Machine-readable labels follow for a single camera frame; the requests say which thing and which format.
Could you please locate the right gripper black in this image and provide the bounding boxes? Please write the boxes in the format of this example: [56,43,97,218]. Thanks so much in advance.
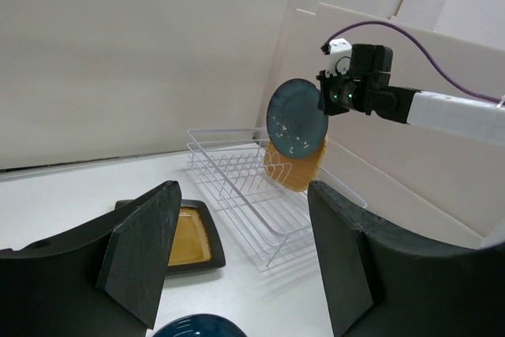
[316,70,355,116]

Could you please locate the brown black square plate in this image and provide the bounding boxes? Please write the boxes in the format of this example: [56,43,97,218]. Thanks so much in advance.
[96,193,226,290]

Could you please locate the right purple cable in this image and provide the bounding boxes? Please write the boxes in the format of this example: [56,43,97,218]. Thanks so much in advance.
[321,21,505,103]

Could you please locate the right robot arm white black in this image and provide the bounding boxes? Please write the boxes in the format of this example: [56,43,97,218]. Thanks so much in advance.
[316,39,504,146]

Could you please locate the woven bamboo square plate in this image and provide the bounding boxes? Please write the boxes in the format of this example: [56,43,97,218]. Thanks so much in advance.
[263,137,328,193]

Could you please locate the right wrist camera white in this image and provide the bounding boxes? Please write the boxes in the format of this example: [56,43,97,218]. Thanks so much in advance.
[321,38,352,77]

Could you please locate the dark blue leaf-shaped plate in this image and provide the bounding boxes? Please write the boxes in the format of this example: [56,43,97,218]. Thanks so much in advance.
[153,313,247,337]

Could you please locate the teal round plate white blossoms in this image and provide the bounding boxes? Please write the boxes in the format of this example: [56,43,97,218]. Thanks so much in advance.
[266,78,328,159]

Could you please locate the white wire dish rack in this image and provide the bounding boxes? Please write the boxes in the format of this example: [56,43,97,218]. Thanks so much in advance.
[185,126,368,271]

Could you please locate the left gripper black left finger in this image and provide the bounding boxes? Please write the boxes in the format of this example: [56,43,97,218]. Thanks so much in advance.
[1,181,181,336]

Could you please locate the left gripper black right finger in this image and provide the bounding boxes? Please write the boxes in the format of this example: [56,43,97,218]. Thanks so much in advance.
[308,181,504,336]

